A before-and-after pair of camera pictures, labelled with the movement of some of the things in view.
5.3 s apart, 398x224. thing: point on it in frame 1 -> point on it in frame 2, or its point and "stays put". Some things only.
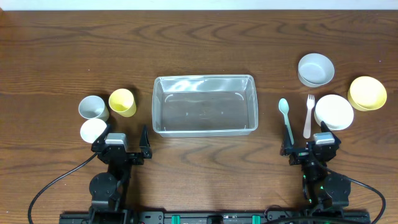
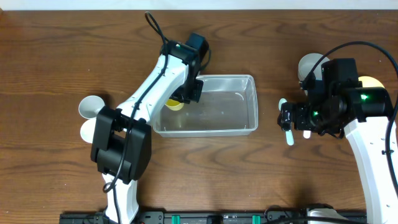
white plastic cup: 91,129 stays put
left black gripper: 125,157 -> 186,95
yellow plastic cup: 122,101 -> 174,105
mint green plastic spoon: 283,106 stays put
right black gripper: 308,156 -> 286,117
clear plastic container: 204,106 stays put
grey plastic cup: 93,107 stays put
